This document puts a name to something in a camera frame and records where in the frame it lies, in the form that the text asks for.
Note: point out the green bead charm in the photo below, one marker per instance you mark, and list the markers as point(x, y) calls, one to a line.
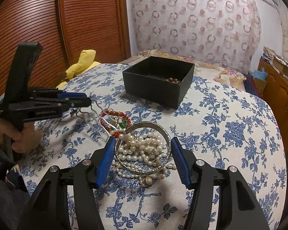
point(122, 124)

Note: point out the wooden slatted wardrobe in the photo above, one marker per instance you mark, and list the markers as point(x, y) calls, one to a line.
point(50, 28)

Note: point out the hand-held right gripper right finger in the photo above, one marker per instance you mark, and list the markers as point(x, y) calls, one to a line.
point(180, 163)

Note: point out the wooden cabinet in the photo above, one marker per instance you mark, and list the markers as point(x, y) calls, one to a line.
point(280, 100)

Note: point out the blue floral tablecloth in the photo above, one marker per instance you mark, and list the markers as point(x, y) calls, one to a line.
point(220, 136)

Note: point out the dark red cloth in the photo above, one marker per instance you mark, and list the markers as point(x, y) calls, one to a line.
point(252, 85)

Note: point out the engraved silver bangle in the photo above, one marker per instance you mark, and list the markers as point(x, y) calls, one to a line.
point(168, 146)

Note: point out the person's left hand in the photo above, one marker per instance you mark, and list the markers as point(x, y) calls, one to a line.
point(21, 139)

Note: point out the black jewelry box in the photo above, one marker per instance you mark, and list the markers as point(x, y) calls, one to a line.
point(156, 83)

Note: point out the person's left forearm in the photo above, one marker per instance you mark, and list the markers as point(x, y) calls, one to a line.
point(0, 153)

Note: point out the yellow pillow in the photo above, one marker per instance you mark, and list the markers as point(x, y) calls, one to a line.
point(82, 63)

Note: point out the light blue bag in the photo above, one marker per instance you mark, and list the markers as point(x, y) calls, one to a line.
point(258, 74)

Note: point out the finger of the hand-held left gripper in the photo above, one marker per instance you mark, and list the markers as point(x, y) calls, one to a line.
point(81, 102)
point(70, 95)

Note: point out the circle patterned curtain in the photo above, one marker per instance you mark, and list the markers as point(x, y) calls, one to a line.
point(194, 21)

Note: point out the clutter of boxes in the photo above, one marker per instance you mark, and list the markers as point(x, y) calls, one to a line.
point(278, 63)

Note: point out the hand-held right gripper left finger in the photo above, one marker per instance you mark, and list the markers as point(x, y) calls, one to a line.
point(106, 163)

